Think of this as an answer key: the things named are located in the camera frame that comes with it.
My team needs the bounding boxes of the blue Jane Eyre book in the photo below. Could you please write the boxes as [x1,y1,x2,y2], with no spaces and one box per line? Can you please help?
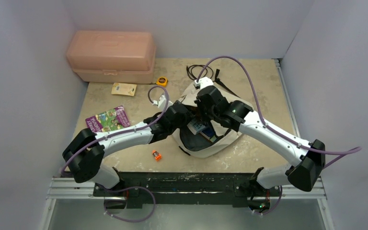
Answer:
[200,127,217,143]

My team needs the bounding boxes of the beige canvas backpack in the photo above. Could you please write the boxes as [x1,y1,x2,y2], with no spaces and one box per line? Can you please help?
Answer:
[172,78,253,158]

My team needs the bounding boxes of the purple paperback book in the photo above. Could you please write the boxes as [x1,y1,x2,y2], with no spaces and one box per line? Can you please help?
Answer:
[85,106,130,132]

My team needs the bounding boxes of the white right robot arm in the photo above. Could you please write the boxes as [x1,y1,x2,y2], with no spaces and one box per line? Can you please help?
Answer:
[195,86,325,195]

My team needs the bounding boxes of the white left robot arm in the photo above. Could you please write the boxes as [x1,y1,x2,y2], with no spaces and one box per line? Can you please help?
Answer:
[62,101,194,196]

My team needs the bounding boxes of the yellow tape measure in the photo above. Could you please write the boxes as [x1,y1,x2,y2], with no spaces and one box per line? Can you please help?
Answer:
[156,76,168,87]

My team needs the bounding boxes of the orange pencil sharpener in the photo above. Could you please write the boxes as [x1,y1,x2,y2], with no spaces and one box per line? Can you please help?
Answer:
[152,150,162,161]

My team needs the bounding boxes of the tan paper card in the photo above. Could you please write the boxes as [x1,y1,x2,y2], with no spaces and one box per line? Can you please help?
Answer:
[111,82,137,96]

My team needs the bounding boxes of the pink plastic storage box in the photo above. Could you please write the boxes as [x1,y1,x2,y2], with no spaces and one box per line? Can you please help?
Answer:
[66,30,156,84]

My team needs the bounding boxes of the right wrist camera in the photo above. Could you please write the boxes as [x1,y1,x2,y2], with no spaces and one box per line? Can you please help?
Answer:
[193,77,214,89]

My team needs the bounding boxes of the black coiled cable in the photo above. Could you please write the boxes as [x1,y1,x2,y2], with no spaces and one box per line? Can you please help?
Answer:
[186,65,215,81]

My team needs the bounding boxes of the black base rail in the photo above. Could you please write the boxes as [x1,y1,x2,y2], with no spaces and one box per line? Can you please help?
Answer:
[47,171,326,210]

